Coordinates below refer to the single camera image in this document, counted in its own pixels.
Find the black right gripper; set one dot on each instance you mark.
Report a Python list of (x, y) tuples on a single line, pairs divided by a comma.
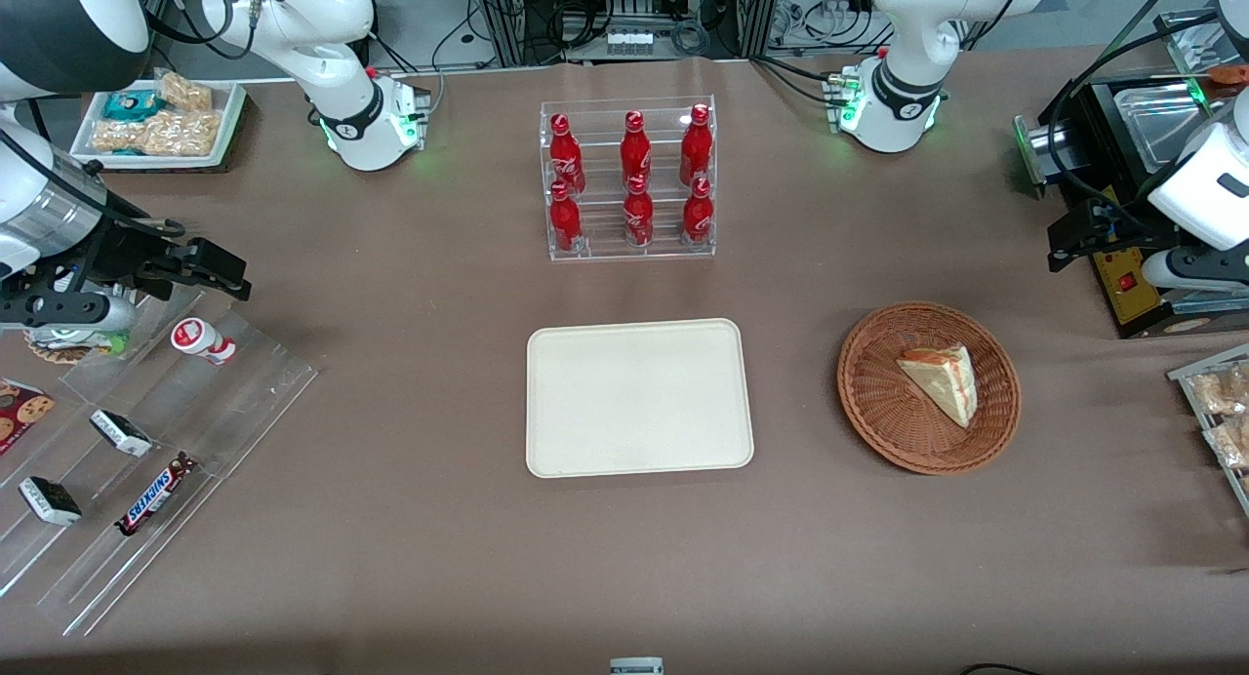
[(115, 251)]

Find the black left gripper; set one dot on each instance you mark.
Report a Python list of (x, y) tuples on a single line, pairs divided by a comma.
[(1120, 220)]

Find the triangular sandwich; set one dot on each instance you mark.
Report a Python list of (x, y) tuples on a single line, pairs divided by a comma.
[(945, 380)]

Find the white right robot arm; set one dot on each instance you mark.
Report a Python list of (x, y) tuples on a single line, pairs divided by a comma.
[(332, 12)]

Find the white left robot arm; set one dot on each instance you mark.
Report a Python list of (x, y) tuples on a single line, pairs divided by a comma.
[(903, 60)]

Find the white snack tray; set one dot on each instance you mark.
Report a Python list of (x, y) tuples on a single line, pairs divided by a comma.
[(226, 119)]

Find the grey tray with snack bags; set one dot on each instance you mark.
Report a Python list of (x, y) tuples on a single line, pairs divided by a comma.
[(1186, 375)]

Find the metal rack with tray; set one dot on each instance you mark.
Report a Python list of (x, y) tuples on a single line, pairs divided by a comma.
[(1195, 46)]

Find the brown wicker basket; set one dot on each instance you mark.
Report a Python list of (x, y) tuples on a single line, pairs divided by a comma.
[(888, 392)]

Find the beige plastic tray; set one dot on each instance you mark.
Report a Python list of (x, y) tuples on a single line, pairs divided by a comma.
[(639, 397)]

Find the yellow control panel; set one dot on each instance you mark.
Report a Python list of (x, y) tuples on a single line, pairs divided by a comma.
[(1127, 285)]

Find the white red yogurt drink bottle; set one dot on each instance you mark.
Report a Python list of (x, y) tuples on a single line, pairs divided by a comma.
[(200, 340)]

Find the clear acrylic tiered stand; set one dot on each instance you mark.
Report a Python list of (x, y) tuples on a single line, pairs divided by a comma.
[(224, 402)]

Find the large peanut brittle pack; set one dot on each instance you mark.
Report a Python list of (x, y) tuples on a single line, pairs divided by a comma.
[(182, 134)]

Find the black countertop fryer appliance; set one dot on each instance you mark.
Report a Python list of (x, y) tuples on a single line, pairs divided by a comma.
[(1195, 314)]

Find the steel fryer pan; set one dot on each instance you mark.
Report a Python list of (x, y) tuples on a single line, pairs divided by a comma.
[(1161, 124)]

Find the medium peanut brittle pack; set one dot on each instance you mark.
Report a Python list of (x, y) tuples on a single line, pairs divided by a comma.
[(119, 136)]

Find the small peanut brittle pack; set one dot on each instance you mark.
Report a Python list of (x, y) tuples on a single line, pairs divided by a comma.
[(185, 92)]

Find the teal snack packet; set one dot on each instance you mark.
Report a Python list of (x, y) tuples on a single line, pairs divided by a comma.
[(132, 104)]

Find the black white snack bar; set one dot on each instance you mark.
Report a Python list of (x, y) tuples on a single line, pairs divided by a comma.
[(50, 500), (121, 432)]

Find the clear bagged pastry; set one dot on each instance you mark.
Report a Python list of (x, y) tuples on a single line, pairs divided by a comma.
[(1231, 443), (1225, 390)]

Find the snickers chocolate bar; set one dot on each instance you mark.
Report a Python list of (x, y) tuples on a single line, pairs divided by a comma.
[(154, 494)]

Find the chocolate chip cookie packet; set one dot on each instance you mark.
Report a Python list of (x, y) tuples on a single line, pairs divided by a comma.
[(20, 414)]

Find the red cola bottle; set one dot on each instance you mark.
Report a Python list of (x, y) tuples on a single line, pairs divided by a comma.
[(565, 158), (565, 221), (696, 148), (638, 217), (635, 148), (698, 215)]

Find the clear acrylic bottle rack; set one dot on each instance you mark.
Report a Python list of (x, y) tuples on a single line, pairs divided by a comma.
[(605, 241)]

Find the white power strip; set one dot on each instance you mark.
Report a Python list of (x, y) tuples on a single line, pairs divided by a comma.
[(629, 42)]

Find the white grey device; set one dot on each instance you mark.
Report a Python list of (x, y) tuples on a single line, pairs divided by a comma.
[(636, 666)]

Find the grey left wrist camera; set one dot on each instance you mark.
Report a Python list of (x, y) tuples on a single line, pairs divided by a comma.
[(1200, 267)]

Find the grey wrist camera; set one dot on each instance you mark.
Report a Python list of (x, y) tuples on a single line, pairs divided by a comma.
[(1200, 267), (78, 311)]

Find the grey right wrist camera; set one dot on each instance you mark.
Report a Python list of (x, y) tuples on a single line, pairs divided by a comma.
[(78, 311)]

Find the aluminium frame equipment rack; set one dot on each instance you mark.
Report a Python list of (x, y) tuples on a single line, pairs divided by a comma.
[(507, 17)]

